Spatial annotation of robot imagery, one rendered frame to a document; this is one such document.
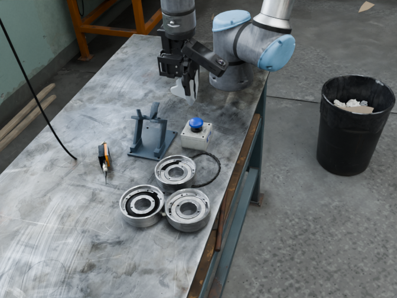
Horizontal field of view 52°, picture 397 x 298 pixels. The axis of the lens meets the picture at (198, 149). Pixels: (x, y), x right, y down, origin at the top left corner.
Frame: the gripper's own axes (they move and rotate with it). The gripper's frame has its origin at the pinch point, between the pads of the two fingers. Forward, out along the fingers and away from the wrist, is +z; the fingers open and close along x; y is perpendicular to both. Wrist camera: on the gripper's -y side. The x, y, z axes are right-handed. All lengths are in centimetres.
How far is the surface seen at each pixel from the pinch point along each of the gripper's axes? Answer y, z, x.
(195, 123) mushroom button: -0.5, 6.6, 0.9
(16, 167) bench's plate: 44, 14, 24
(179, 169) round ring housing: -0.2, 12.1, 13.9
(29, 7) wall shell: 164, 42, -128
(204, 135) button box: -3.0, 9.5, 1.7
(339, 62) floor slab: -35, 95, -200
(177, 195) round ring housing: -3.5, 11.0, 23.1
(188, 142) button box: 1.1, 11.9, 3.4
